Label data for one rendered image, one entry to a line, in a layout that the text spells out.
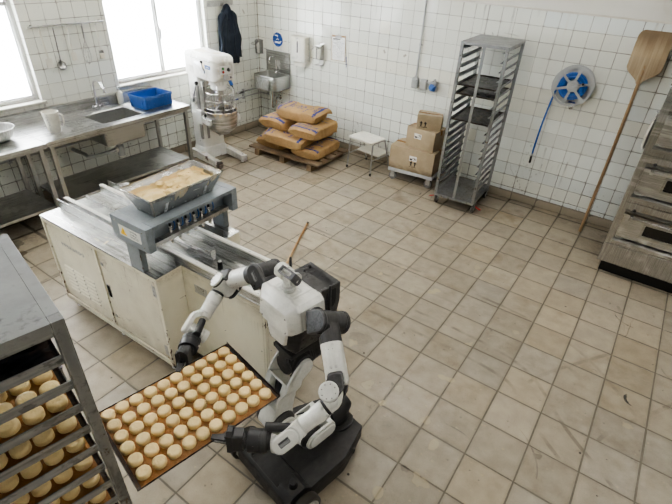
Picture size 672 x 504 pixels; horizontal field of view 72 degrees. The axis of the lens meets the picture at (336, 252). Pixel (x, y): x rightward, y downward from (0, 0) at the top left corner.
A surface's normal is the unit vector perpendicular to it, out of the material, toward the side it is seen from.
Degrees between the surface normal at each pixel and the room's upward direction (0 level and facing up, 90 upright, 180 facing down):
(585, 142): 90
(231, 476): 0
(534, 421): 0
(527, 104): 90
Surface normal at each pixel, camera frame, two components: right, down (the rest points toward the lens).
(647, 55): -0.55, 0.32
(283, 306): -0.49, -0.33
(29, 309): 0.04, -0.83
